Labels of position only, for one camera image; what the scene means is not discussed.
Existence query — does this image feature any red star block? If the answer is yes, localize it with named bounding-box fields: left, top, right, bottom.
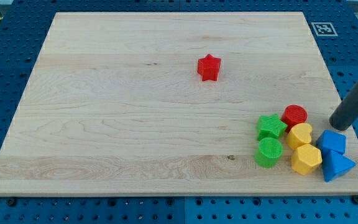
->
left=197, top=54, right=221, bottom=82

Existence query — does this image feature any green star block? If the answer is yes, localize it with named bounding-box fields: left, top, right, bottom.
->
left=256, top=114, right=288, bottom=141

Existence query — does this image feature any green circle block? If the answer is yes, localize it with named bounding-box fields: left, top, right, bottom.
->
left=254, top=138, right=283, bottom=168

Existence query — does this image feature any red circle block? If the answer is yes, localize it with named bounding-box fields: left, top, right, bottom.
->
left=281, top=105, right=308, bottom=133

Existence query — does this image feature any light wooden board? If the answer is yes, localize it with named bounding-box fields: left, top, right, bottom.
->
left=0, top=12, right=358, bottom=197

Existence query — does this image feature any yellow heart block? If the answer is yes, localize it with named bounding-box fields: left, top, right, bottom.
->
left=286, top=123, right=313, bottom=150

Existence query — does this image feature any yellow hexagon block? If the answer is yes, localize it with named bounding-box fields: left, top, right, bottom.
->
left=291, top=144, right=323, bottom=175

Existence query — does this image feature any blue cube block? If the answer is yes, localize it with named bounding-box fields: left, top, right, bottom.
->
left=316, top=130, right=347, bottom=156

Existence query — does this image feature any blue triangle block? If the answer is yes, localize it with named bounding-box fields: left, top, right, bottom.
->
left=323, top=151, right=356, bottom=182

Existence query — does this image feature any white fiducial marker tag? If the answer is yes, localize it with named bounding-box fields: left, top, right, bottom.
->
left=311, top=22, right=337, bottom=37

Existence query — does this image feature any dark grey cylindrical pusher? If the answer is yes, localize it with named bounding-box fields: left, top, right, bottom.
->
left=329, top=81, right=358, bottom=131

